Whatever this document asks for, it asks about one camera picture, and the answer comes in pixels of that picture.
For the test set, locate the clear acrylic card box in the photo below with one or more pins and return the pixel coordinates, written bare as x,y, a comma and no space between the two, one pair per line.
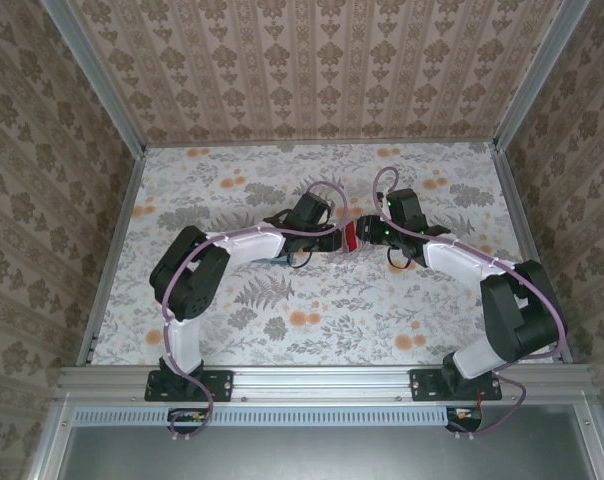
352,254

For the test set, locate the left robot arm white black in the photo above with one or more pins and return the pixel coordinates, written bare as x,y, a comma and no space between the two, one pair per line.
247,242

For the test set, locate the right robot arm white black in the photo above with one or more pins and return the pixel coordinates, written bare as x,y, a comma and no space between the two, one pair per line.
457,257

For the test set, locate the grey metal panel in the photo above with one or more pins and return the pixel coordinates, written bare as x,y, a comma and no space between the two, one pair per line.
322,455

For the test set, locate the aluminium table edge rail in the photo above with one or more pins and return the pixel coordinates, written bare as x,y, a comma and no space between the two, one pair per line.
322,382

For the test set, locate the aluminium side rail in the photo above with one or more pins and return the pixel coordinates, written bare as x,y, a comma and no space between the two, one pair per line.
124,210
519,210

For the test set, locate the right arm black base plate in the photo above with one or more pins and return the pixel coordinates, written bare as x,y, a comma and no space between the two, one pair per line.
422,385

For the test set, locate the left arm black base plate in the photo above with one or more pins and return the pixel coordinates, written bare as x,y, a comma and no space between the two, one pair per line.
222,385

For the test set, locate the aluminium frame post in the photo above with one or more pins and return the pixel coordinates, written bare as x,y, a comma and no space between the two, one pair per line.
96,75
538,75

